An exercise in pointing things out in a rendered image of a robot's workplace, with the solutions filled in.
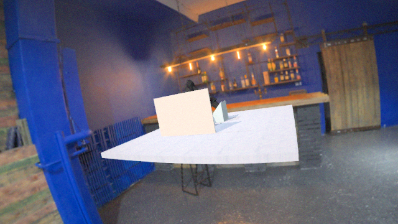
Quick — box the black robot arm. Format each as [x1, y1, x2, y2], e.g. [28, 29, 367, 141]
[184, 80, 219, 109]

